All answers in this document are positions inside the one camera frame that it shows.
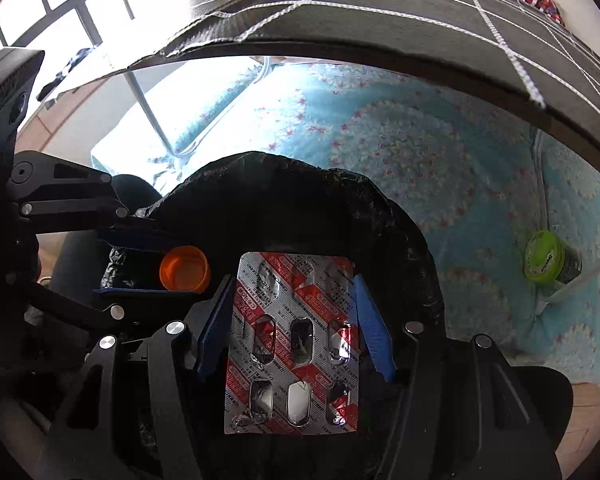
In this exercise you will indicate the window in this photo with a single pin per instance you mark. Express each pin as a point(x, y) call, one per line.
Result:
point(55, 5)

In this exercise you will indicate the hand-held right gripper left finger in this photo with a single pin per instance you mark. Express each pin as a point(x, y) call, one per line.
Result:
point(212, 330)

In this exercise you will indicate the green lid jar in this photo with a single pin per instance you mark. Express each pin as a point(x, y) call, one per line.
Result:
point(547, 260)

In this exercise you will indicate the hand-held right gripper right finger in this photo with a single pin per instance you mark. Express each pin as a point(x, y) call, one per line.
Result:
point(375, 330)

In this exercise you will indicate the blue floral bedsheet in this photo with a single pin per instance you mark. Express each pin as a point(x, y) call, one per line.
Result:
point(405, 135)

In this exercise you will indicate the black trash bag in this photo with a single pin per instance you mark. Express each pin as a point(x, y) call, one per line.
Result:
point(330, 210)

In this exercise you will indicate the orange bottle cap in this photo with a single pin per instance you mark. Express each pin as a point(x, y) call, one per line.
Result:
point(185, 270)

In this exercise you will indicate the red silver blister pack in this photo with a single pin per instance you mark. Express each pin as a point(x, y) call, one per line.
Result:
point(292, 345)

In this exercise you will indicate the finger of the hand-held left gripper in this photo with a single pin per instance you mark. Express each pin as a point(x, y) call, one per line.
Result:
point(130, 297)
point(125, 239)

